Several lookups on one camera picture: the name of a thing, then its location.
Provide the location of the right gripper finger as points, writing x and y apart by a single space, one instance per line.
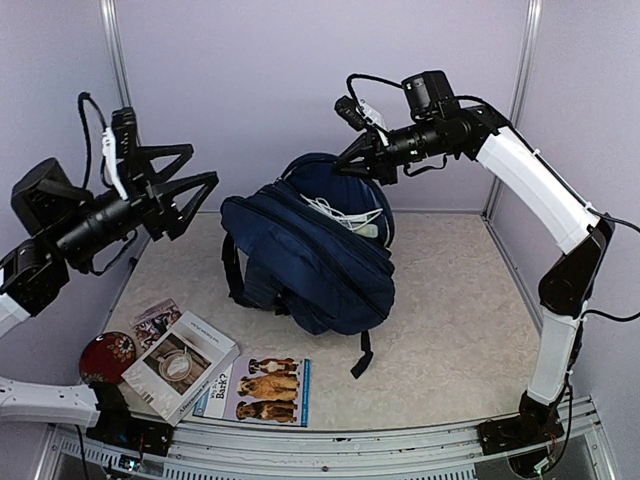
357 169
361 147

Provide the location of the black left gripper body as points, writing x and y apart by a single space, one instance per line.
147 206

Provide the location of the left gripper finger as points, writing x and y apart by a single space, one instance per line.
141 168
174 221

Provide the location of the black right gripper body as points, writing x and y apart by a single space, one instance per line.
387 166

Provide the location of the white USB charger block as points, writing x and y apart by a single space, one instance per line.
368 230

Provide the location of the navy blue student backpack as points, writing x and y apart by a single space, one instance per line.
290 248

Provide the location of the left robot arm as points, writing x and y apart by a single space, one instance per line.
68 226

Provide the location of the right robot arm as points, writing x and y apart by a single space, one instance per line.
451 125

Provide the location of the purple picture card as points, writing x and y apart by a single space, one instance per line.
154 322

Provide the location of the red floral round tin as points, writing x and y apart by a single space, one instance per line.
106 358

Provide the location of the white afternoon tea book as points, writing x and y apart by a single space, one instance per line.
173 374

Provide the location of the blue dog cover book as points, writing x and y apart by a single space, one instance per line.
270 391

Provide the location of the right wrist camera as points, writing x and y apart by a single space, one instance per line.
360 116

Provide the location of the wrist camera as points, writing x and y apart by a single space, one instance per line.
360 116
118 140

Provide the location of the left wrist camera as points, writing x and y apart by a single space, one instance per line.
118 140

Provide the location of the left aluminium frame post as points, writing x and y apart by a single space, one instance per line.
115 49

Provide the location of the aluminium frame post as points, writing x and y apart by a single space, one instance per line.
526 60
115 49

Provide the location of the right aluminium frame post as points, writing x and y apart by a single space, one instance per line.
526 60

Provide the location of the front aluminium rail base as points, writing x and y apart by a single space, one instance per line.
223 450

